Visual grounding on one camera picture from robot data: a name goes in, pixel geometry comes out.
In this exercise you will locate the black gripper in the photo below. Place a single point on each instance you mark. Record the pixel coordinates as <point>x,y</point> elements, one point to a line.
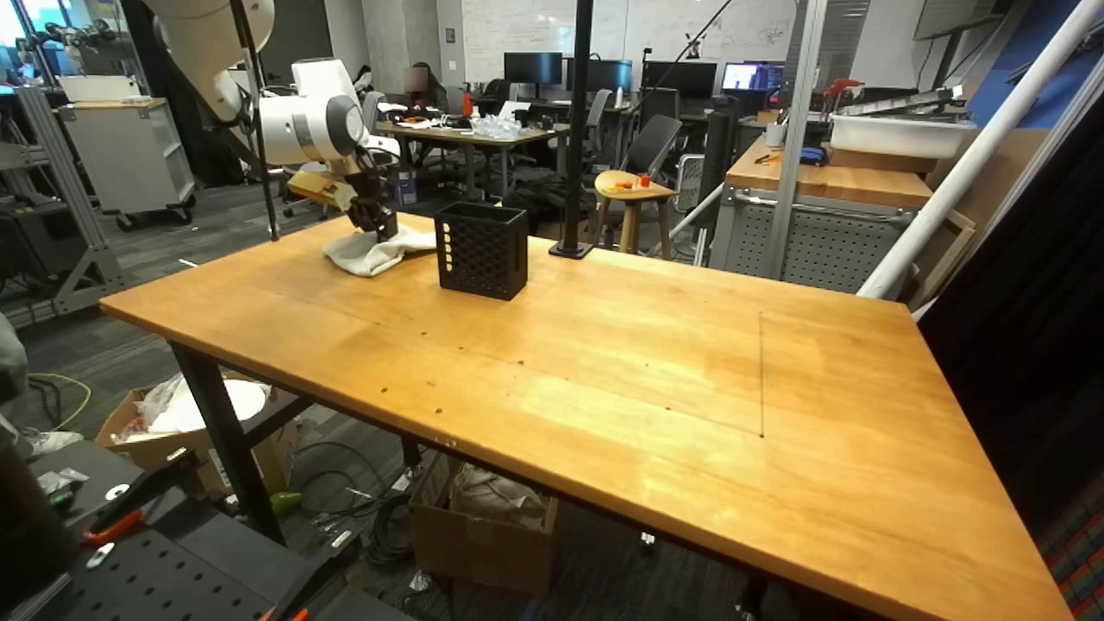
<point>372,190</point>

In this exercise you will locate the white towel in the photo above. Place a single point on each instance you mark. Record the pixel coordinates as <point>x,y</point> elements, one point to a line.
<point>365,260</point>

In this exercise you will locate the black perforated box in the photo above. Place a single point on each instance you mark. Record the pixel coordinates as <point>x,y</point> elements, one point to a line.
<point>479,249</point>

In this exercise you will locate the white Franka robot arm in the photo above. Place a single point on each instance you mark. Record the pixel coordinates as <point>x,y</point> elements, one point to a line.
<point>303,127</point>

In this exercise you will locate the cardboard box with white bag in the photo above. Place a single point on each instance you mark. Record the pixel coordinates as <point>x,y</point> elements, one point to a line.
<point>149,443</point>

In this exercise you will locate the brown cardboard box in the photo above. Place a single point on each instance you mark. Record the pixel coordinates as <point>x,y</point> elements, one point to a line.
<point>483,552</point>

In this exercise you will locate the long wooden desk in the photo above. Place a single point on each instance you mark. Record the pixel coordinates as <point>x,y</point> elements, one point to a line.
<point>483,136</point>

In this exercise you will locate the seated person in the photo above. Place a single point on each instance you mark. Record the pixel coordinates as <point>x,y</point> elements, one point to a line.
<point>423,88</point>

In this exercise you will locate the black computer monitor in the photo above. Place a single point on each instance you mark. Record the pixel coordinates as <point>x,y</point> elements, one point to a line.
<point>676,81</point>
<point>532,66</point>

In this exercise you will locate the black vertical pole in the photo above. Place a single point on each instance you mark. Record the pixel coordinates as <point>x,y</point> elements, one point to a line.
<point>572,115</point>

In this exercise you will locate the round wooden stool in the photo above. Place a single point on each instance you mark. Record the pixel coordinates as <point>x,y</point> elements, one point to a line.
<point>630,188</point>

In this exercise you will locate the small orange object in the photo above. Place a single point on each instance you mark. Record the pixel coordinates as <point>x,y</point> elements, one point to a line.
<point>630,182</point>

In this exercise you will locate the white wheeled cart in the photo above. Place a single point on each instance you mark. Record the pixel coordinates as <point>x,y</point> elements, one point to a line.
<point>126,158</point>

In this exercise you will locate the dark office chair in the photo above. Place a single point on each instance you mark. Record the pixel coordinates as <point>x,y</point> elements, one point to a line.
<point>653,143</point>

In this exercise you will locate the monitor with blue screen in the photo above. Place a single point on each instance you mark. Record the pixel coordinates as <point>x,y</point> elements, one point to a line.
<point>747,79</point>

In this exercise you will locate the black perforated panel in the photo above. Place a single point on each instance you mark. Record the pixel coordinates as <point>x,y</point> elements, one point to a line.
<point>174,573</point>

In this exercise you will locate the grey metal column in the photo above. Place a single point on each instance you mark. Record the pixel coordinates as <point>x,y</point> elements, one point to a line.
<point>794,140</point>

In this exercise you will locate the wooden top workbench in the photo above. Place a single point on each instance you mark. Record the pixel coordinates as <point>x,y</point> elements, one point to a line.
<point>829,182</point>

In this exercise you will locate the white tray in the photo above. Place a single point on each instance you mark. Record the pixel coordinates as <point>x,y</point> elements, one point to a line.
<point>899,134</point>

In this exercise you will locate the white diagonal pipe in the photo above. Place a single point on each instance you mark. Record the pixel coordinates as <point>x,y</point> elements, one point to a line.
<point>977,158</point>

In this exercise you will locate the black curtain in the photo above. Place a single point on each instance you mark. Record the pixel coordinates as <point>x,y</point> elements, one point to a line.
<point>1022,347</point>

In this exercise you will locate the blue board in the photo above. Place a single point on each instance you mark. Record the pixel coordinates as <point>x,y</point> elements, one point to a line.
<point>1012,45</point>

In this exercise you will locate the multicolour striped backdrop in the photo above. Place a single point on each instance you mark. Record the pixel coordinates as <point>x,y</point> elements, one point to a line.
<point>1078,556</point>

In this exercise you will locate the wooden camera mount plate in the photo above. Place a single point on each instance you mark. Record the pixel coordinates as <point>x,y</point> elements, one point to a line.
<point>314,188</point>

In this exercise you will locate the black table leg frame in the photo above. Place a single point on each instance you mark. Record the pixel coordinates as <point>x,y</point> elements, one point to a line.
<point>225,437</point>

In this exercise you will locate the grey metal rack frame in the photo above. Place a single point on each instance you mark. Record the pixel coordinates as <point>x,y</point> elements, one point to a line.
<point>69,196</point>

